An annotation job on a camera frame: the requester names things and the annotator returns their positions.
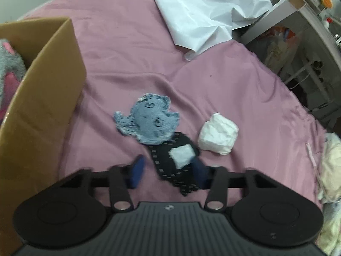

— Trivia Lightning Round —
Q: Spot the printed tote bag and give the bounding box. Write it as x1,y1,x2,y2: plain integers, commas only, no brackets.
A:
264,25,300,73

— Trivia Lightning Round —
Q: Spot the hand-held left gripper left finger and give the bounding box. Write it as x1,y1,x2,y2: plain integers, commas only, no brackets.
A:
57,155,146,213

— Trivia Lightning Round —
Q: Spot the white desk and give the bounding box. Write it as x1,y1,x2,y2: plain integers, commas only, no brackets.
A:
238,0,341,104

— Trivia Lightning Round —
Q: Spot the cream cloth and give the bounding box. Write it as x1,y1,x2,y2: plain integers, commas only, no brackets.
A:
316,132,341,256

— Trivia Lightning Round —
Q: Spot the white sheet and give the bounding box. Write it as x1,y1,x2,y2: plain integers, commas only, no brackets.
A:
125,0,274,62

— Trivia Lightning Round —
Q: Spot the grey fluffy plush toy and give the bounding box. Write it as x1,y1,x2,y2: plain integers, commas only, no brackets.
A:
0,39,27,121

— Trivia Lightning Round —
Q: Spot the pink bedsheet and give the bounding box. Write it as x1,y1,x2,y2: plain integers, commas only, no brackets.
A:
16,0,329,219

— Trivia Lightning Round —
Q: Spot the blue denim cloth piece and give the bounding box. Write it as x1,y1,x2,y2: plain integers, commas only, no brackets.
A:
114,93,181,146

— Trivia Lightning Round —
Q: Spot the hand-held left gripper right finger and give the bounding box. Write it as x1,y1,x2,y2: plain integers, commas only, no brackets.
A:
190,157,275,212

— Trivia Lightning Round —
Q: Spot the white cloth ball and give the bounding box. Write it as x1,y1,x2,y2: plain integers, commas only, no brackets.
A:
198,112,240,155

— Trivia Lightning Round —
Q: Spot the cardboard box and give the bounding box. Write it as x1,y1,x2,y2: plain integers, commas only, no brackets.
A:
0,17,87,252

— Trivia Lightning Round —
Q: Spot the black cloth with white label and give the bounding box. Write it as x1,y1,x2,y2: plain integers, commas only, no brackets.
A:
148,132,207,197

